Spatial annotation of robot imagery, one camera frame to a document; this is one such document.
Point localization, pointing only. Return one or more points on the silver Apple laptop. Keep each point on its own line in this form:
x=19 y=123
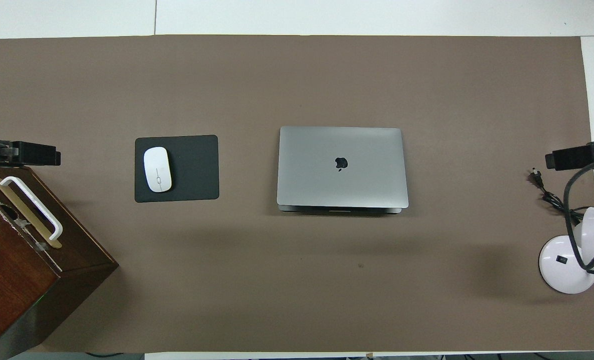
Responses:
x=326 y=185

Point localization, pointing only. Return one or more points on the white computer mouse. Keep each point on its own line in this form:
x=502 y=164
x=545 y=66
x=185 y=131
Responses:
x=157 y=165

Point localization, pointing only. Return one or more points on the white desk lamp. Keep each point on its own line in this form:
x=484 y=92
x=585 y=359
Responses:
x=556 y=280

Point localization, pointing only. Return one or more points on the dark brown wooden box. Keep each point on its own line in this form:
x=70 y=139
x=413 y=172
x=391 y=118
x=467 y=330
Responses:
x=7 y=280

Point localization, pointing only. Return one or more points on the black mouse pad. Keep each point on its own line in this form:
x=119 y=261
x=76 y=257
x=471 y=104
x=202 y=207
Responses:
x=197 y=170

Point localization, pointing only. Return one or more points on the brown table mat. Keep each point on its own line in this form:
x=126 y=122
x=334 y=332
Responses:
x=296 y=75

